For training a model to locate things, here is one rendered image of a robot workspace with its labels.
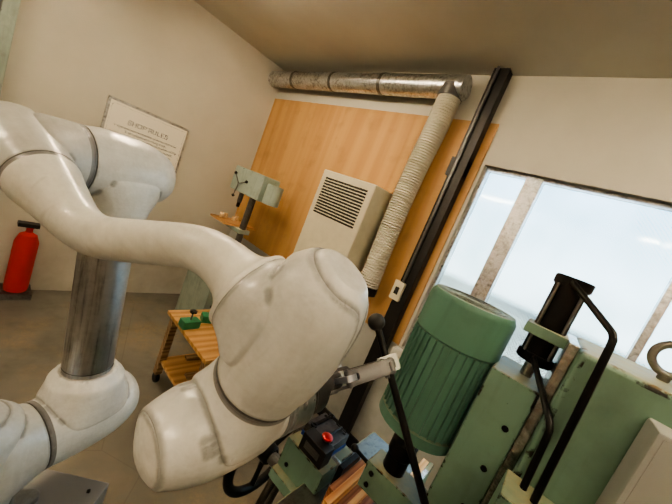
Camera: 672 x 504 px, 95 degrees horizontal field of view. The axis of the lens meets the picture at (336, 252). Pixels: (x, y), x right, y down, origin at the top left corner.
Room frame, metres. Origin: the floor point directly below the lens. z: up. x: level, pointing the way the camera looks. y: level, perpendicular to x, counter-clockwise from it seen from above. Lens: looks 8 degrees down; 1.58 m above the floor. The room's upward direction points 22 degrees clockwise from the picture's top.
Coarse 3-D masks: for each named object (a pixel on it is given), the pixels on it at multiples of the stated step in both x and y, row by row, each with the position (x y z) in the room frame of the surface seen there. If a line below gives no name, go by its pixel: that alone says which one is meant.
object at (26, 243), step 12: (36, 228) 2.20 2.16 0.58; (24, 240) 2.15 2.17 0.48; (36, 240) 2.21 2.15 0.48; (12, 252) 2.13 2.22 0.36; (24, 252) 2.15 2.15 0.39; (36, 252) 2.23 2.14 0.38; (12, 264) 2.13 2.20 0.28; (24, 264) 2.16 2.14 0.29; (12, 276) 2.13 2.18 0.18; (24, 276) 2.18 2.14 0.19; (0, 288) 2.14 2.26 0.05; (12, 288) 2.14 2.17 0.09; (24, 288) 2.20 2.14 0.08
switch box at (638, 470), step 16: (640, 432) 0.39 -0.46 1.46; (656, 432) 0.35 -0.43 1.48; (640, 448) 0.37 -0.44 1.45; (656, 448) 0.35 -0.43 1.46; (624, 464) 0.38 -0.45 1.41; (640, 464) 0.35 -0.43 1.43; (656, 464) 0.34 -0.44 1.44; (624, 480) 0.36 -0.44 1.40; (640, 480) 0.34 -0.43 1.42; (656, 480) 0.34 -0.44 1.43; (608, 496) 0.37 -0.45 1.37; (624, 496) 0.35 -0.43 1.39; (640, 496) 0.34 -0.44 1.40; (656, 496) 0.33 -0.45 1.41
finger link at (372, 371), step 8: (384, 360) 0.49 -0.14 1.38; (392, 360) 0.49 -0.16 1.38; (360, 368) 0.46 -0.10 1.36; (368, 368) 0.47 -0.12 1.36; (376, 368) 0.47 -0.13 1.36; (384, 368) 0.48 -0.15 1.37; (360, 376) 0.45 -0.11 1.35; (368, 376) 0.46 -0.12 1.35; (376, 376) 0.46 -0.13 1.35; (352, 384) 0.43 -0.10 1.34
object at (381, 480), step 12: (372, 456) 0.66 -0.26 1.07; (384, 456) 0.67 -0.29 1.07; (372, 468) 0.63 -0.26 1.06; (384, 468) 0.64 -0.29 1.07; (360, 480) 0.64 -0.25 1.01; (372, 480) 0.63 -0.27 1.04; (384, 480) 0.61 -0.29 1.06; (396, 480) 0.62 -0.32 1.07; (408, 480) 0.63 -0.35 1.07; (372, 492) 0.62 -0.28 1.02; (384, 492) 0.61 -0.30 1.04; (396, 492) 0.60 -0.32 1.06; (408, 492) 0.60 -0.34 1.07
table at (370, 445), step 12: (360, 444) 0.91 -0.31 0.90; (372, 444) 0.93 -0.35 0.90; (384, 444) 0.95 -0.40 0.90; (276, 468) 0.74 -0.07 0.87; (408, 468) 0.89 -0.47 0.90; (276, 480) 0.72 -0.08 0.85; (288, 480) 0.72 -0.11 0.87; (288, 492) 0.69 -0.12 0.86; (300, 492) 0.67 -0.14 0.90; (324, 492) 0.69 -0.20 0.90
